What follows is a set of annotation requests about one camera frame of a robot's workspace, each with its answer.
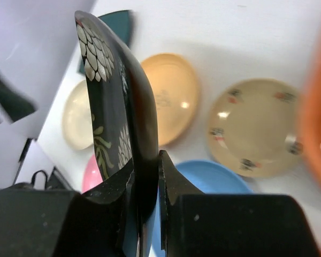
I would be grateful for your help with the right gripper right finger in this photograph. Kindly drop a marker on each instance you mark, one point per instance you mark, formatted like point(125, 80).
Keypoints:
point(193, 223)

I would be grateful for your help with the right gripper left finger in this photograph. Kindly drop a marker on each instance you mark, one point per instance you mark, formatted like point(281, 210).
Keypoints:
point(100, 222)

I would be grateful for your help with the black floral square plate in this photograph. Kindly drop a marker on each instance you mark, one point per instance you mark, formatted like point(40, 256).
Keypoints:
point(123, 116)

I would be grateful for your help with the teal square plate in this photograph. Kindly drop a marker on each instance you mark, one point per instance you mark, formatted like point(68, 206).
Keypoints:
point(120, 26)

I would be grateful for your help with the orange plastic bin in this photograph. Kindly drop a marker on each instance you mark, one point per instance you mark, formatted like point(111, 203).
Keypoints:
point(310, 131)

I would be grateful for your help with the blue round plate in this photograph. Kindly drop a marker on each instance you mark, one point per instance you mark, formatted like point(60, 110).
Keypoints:
point(207, 176)

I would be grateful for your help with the pink round plate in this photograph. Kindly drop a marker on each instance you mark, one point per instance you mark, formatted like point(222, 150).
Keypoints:
point(91, 176)

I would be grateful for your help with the cream round plate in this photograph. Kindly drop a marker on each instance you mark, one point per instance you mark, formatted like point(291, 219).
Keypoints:
point(76, 119)

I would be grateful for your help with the small beige patterned plate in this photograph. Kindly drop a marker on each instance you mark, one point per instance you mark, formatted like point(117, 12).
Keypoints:
point(252, 128)

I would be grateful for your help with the yellow round plate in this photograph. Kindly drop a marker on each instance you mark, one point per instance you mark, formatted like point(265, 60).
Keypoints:
point(176, 90)

